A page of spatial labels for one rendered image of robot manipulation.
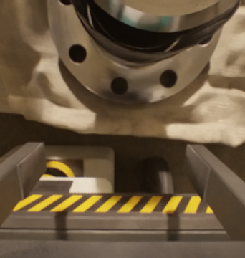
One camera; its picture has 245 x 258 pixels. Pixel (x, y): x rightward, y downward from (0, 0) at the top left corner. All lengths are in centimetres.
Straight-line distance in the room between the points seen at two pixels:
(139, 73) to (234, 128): 21
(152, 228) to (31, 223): 15
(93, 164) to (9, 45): 27
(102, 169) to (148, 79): 23
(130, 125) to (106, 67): 11
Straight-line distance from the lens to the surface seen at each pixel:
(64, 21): 32
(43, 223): 27
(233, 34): 38
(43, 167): 17
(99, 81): 30
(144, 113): 35
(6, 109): 43
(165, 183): 43
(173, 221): 26
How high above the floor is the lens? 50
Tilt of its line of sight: 73 degrees down
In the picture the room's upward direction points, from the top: 178 degrees clockwise
